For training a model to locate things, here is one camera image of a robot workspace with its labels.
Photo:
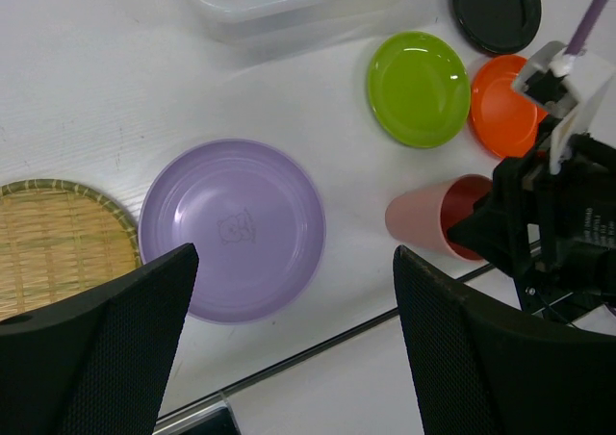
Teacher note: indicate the black plastic plate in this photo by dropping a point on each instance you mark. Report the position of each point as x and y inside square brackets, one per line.
[498, 27]

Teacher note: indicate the purple plastic plate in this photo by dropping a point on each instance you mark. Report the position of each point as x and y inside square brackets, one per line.
[255, 219]

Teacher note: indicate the clear plastic bin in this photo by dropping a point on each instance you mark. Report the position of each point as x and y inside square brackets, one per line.
[289, 26]

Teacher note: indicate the pink plastic cup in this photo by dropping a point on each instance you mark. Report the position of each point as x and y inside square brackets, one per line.
[423, 216]

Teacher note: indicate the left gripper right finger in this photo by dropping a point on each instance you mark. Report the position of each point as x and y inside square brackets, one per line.
[480, 366]

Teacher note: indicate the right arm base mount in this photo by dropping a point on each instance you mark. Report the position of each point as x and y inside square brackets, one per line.
[579, 310]

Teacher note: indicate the green plastic plate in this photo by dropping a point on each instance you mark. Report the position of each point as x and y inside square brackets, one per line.
[418, 89]

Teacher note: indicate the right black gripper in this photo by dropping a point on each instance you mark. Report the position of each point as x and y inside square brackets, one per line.
[547, 230]

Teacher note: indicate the orange plastic plate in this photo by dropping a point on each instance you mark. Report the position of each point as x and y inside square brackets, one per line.
[504, 122]

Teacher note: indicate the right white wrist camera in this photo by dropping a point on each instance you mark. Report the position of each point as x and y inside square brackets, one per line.
[570, 89]

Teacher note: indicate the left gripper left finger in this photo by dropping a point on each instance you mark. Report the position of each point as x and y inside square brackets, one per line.
[97, 362]

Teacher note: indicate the round bamboo tray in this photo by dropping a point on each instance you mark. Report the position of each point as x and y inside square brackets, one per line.
[59, 239]

